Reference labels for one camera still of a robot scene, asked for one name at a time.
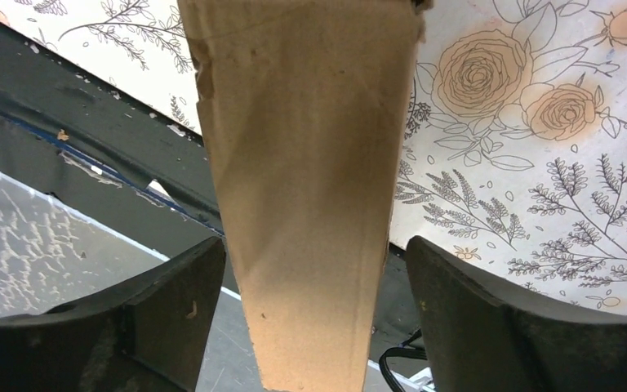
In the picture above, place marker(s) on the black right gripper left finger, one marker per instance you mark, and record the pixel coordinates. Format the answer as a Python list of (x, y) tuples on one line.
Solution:
[(147, 333)]

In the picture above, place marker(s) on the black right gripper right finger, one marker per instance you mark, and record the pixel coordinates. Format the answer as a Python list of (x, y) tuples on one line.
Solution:
[(485, 333)]

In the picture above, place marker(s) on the cardboard box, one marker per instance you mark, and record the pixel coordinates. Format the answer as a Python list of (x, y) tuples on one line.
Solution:
[(302, 108)]

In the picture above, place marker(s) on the floral patterned table mat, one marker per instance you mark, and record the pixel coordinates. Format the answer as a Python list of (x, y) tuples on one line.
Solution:
[(515, 151)]

